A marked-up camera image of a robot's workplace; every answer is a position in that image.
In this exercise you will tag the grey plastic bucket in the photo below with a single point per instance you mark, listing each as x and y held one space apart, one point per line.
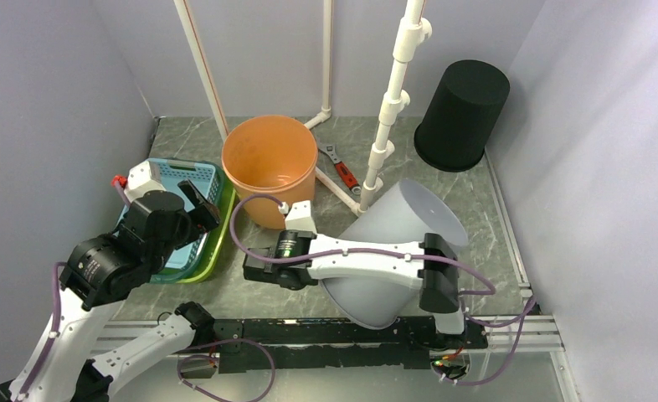
404 214

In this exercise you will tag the blue plastic basket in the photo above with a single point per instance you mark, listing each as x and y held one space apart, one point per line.
208 178

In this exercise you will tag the black plastic bucket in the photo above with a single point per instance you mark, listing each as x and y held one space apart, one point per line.
461 116

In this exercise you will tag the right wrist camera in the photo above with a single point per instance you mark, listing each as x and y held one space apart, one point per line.
298 216

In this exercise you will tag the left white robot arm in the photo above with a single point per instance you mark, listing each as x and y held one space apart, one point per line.
91 285

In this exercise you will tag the red handled adjustable wrench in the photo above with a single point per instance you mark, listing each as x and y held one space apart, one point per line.
343 171

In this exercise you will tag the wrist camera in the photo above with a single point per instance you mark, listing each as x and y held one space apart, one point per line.
141 179
298 216

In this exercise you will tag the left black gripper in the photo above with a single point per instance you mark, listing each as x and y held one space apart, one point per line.
205 207

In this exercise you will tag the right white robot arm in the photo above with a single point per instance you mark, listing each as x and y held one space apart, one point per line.
428 266

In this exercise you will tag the green plastic tray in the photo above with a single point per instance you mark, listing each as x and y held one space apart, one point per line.
216 237

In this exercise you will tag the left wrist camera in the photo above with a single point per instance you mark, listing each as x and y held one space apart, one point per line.
141 179

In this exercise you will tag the orange plastic bucket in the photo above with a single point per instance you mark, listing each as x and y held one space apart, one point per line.
274 155

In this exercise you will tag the white PVC pipe frame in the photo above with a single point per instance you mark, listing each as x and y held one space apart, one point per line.
413 30

